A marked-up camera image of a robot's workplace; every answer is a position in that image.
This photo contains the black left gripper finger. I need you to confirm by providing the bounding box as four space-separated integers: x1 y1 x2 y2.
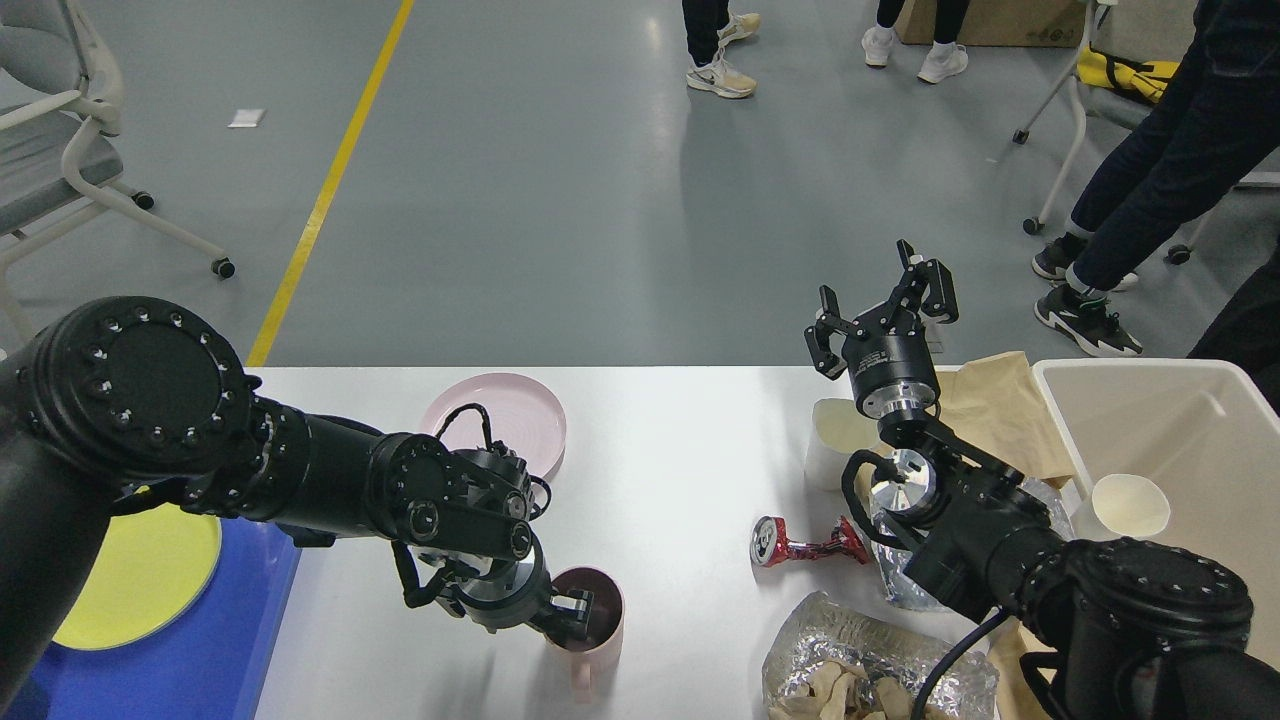
544 588 595 641

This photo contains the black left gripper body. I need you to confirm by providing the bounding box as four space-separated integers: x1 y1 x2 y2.
440 544 553 634

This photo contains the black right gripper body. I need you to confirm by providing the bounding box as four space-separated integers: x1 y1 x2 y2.
844 325 940 419

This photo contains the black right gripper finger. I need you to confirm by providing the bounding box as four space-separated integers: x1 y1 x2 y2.
868 240 960 331
805 284 863 380

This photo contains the pink mug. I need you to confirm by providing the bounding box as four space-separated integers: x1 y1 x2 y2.
547 566 625 705

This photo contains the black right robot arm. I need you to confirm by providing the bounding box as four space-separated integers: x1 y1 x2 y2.
804 240 1279 719

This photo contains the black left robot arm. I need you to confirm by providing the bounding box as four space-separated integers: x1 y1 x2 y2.
1 296 595 705

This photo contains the white paper cup on table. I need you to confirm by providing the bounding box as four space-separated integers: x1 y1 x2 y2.
803 398 881 491

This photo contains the brown paper bag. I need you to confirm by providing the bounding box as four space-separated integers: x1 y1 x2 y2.
937 351 1076 489

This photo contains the pink plate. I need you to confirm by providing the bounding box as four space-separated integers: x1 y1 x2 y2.
419 372 567 480

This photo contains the crumpled silver foil bag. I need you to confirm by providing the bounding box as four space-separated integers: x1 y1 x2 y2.
872 477 1076 612

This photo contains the crushed red soda can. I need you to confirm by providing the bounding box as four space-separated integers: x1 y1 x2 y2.
748 515 870 568

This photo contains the person in white sneakers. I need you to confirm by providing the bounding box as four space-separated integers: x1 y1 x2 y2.
860 1 970 85

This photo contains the crumpled aluminium foil front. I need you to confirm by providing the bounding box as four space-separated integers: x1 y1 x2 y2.
762 592 998 719

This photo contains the grey chair right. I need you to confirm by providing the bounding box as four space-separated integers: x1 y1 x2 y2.
1012 0 1280 266

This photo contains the brown crumpled paper in foil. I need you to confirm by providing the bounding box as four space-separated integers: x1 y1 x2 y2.
768 661 914 719

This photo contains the white paper cup in bin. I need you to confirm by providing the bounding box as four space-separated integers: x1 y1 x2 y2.
1071 473 1171 541

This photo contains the cardboard box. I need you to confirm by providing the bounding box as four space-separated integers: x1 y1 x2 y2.
895 1 1085 47

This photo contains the white plastic bin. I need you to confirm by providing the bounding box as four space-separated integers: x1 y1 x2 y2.
1032 357 1279 665

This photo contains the yellow backpack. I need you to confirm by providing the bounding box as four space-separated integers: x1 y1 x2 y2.
1075 47 1180 106

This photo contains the blue plastic tray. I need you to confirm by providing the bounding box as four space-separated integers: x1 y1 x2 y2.
3 520 301 719

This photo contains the person in black sneakers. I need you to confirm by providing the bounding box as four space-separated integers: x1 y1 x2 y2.
1032 1 1279 357

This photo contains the yellow plate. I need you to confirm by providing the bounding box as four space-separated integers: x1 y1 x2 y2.
52 505 223 651

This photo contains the grey office chair left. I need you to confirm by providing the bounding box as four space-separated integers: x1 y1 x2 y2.
1 1 236 279

